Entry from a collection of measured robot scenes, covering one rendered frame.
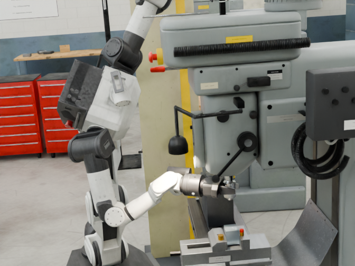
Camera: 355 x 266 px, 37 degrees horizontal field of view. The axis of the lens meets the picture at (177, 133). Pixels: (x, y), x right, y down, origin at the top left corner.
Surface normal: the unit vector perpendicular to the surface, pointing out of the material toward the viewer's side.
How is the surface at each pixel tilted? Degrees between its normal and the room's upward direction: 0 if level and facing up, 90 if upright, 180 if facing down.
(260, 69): 90
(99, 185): 80
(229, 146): 90
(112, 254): 104
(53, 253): 0
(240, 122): 90
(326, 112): 90
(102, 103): 58
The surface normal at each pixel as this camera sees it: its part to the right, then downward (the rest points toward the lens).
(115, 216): 0.04, 0.10
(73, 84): 0.26, -0.31
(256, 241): -0.07, -0.96
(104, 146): 0.91, -0.15
